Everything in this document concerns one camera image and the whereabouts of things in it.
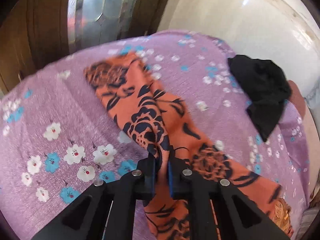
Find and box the orange black floral garment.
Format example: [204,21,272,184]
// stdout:
[84,53,293,239]

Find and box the purple floral bed sheet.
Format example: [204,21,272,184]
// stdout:
[1,31,310,239]

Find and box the black crumpled garment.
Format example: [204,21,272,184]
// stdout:
[227,55,292,142]

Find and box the pink mattress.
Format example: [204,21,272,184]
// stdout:
[288,80,319,199]

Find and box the frosted glass door panel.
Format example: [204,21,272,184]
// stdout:
[67,0,137,53]

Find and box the brown wooden door frame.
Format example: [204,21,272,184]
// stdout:
[1,0,69,94]

